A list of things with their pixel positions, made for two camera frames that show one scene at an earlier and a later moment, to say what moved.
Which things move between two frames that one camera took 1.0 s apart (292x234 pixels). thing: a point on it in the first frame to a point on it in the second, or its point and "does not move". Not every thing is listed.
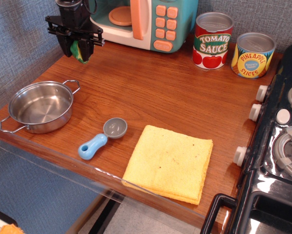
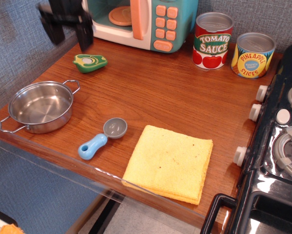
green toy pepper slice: x=76 y=52 to x=87 y=63
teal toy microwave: x=162 y=26 does not move
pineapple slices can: x=252 y=54 does not move
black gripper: x=74 y=21 to x=57 y=12
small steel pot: x=41 y=107 does not move
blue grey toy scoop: x=114 y=128 does not move
